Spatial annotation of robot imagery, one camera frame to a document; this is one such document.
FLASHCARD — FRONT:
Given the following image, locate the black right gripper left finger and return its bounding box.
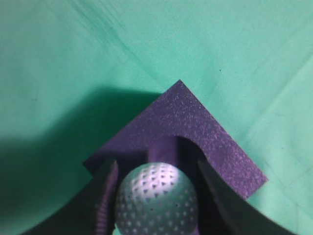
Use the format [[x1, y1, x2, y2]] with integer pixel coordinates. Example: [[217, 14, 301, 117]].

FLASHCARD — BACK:
[[24, 160, 118, 235]]

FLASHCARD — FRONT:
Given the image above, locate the dark purple foam cube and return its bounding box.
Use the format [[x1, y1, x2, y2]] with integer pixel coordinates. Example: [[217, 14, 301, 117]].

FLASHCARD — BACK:
[[84, 80, 268, 199]]

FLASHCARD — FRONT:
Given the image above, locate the white dimpled ball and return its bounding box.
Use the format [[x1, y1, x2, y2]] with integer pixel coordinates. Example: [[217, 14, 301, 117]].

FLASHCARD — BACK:
[[114, 163, 199, 235]]

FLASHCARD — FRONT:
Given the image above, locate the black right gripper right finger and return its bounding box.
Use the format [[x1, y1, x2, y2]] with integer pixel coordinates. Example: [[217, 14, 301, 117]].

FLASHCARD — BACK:
[[197, 160, 292, 235]]

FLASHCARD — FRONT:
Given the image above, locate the green cloth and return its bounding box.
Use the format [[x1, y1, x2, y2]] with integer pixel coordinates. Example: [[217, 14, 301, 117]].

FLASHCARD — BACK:
[[0, 0, 313, 235]]

